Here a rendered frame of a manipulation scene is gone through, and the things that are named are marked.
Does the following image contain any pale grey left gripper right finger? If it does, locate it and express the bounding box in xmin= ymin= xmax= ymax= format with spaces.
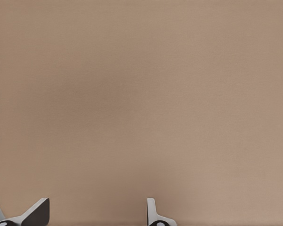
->
xmin=146 ymin=197 xmax=177 ymax=226

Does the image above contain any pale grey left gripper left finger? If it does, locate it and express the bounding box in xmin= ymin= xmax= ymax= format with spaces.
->
xmin=0 ymin=191 xmax=50 ymax=226

